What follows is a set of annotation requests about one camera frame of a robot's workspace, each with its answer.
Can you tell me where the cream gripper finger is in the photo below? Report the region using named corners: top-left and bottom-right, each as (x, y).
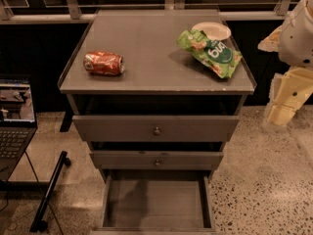
top-left (257, 26), bottom-right (282, 52)
top-left (264, 67), bottom-right (313, 126)

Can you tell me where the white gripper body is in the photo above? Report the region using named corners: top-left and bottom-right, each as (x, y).
top-left (279, 3), bottom-right (313, 68)

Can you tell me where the green rice chip bag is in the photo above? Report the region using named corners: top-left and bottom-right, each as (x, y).
top-left (176, 29), bottom-right (243, 78)

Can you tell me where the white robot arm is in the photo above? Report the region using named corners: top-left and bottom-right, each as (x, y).
top-left (257, 0), bottom-right (313, 126)

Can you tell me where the grey drawer cabinet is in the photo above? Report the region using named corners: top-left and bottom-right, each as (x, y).
top-left (57, 9), bottom-right (258, 235)

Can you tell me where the grey top drawer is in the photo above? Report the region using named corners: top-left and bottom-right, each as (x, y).
top-left (72, 116), bottom-right (239, 142)

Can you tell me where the grey open bottom drawer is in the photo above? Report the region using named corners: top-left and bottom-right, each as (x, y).
top-left (91, 173), bottom-right (217, 235)

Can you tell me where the grey middle drawer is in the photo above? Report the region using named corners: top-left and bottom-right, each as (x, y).
top-left (90, 151), bottom-right (223, 170)

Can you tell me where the white paper bowl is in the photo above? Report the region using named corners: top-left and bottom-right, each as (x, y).
top-left (193, 22), bottom-right (231, 40)

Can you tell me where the crushed orange soda can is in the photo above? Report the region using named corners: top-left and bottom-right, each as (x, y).
top-left (83, 51), bottom-right (124, 76)

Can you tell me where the metal window railing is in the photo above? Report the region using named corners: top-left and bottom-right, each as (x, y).
top-left (0, 0), bottom-right (313, 25)

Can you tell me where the black laptop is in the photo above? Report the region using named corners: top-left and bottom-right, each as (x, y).
top-left (0, 74), bottom-right (37, 181)

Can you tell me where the black laptop stand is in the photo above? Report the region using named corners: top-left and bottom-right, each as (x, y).
top-left (0, 151), bottom-right (71, 233)

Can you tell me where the black laptop cable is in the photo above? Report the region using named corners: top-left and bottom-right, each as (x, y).
top-left (0, 151), bottom-right (66, 235)

